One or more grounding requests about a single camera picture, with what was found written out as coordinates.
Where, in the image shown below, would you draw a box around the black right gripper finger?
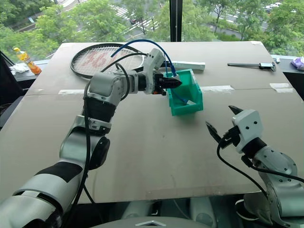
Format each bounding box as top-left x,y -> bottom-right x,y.
228,105 -> 245,117
205,121 -> 225,144

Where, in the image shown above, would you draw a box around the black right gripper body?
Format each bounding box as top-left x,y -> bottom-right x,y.
220,125 -> 242,148

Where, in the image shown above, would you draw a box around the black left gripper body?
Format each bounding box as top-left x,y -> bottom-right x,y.
152,73 -> 167,96

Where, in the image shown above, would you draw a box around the blue network cable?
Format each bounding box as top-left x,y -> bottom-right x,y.
111,39 -> 190,105

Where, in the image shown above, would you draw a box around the green plastic bin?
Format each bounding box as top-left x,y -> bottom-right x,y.
163,68 -> 204,116

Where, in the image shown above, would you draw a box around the long white box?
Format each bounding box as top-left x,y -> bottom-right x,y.
171,60 -> 206,72

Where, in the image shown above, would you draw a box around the long white tape strip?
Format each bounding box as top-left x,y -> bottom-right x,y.
200,85 -> 235,93

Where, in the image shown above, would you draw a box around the wide white tape patch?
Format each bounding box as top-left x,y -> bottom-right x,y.
269,83 -> 294,94

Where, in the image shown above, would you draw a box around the black digital caliper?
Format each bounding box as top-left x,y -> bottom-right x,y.
227,62 -> 277,72

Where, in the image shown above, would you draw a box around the black tennis racket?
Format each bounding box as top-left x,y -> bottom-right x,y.
69,43 -> 152,79

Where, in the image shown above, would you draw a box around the purple plastic bag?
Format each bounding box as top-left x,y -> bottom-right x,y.
290,56 -> 304,71

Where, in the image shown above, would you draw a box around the short white tape strip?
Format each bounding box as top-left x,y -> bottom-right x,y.
57,89 -> 86,95

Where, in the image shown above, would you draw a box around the grey rounded robot body shapes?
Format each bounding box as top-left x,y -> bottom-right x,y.
91,196 -> 240,228

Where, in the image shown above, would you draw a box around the orange drink bottle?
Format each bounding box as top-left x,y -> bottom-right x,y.
13,47 -> 42,76

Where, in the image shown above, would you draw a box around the crumpled white tissue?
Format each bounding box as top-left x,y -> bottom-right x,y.
9,63 -> 30,76

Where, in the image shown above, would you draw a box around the black chair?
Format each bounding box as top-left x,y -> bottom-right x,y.
0,50 -> 29,130

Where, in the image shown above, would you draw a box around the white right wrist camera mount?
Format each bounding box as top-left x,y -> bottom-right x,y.
231,109 -> 265,154

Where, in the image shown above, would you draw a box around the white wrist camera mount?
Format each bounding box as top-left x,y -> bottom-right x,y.
142,48 -> 166,95
231,109 -> 265,154

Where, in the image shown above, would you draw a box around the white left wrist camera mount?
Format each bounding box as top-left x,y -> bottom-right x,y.
142,48 -> 166,95

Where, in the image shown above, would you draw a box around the dark window frame post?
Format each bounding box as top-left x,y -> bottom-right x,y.
169,0 -> 183,42

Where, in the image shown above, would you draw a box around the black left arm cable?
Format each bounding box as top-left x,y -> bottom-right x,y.
63,52 -> 149,228

